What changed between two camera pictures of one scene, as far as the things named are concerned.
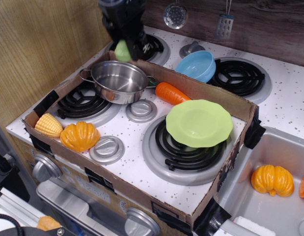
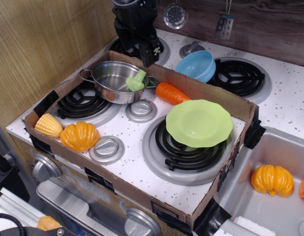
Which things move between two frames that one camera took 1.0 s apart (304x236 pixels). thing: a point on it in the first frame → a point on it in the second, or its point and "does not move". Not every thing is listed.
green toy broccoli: x=121 y=51 → x=135 y=83
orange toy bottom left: x=46 y=223 does not move
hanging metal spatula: x=224 y=24 does not move
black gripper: x=124 y=20 → x=135 y=20
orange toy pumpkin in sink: x=275 y=180 does not move
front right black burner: x=184 y=157 does not move
